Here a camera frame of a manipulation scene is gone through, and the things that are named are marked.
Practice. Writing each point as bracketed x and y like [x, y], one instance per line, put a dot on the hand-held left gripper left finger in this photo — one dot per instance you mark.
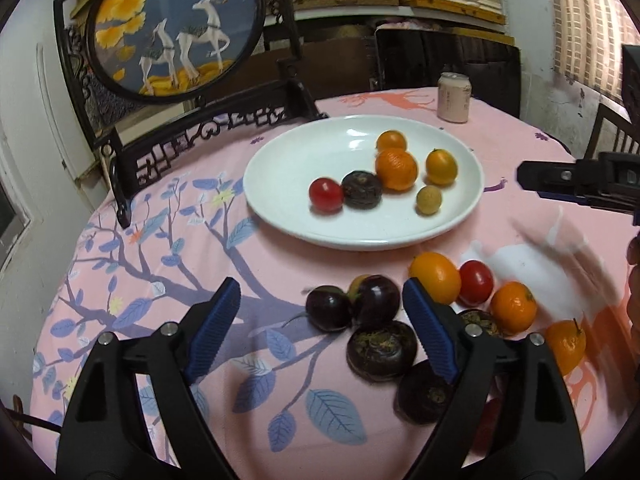
[214, 332]

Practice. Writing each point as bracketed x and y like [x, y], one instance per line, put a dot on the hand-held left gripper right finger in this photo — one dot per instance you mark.
[431, 332]

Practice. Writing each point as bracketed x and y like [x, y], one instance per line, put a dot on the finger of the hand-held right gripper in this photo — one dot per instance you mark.
[565, 196]
[547, 175]

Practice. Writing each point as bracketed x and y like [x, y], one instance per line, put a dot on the dark water chestnut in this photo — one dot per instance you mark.
[422, 399]
[382, 350]
[482, 319]
[362, 190]

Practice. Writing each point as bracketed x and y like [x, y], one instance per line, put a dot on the yellow-orange kumquat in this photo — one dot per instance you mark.
[436, 276]
[442, 166]

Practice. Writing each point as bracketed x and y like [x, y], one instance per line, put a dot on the dark purple round fruit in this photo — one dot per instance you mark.
[328, 308]
[377, 301]

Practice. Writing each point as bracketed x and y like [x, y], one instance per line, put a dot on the red cherry tomato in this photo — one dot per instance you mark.
[476, 282]
[326, 195]

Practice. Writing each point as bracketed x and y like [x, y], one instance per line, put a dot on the orange mandarin with stem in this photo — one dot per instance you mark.
[566, 346]

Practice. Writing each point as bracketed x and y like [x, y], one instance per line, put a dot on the white plate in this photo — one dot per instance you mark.
[320, 160]

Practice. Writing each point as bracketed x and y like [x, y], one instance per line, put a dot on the person's right hand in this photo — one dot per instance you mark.
[635, 287]

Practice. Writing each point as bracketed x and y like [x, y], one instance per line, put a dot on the dark slatted chair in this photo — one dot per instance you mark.
[607, 130]

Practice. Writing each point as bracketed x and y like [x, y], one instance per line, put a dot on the pink floral tablecloth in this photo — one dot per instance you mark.
[200, 240]

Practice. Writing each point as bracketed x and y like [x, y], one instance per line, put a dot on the pink drink can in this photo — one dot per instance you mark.
[454, 98]

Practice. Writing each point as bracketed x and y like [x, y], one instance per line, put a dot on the tan longan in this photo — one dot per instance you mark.
[429, 200]

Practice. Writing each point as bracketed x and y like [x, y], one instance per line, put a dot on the dark wooden chair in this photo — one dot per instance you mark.
[450, 60]

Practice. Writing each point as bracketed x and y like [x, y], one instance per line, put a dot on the checkered curtain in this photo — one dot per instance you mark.
[590, 20]

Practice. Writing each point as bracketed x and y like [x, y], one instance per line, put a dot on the small orange kumquat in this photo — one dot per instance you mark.
[390, 140]

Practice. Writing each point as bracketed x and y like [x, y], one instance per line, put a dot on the round deer painting screen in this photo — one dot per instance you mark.
[175, 35]

